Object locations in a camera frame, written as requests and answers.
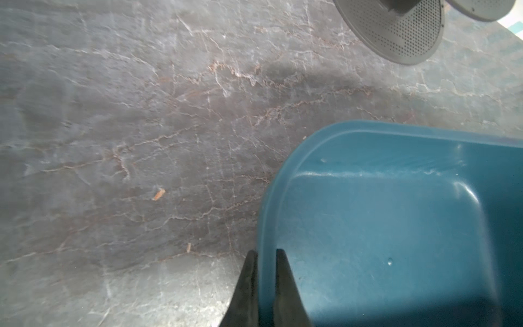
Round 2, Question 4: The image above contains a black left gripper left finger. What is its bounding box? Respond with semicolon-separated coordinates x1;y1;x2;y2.
219;250;259;327

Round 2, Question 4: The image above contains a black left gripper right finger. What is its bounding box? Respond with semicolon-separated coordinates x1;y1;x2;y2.
273;249;312;327

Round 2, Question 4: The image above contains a grey perforated filament spool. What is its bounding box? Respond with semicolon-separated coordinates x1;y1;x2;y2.
334;0;516;65

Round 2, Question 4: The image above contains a teal plastic storage box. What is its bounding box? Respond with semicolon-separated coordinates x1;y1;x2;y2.
257;121;522;326

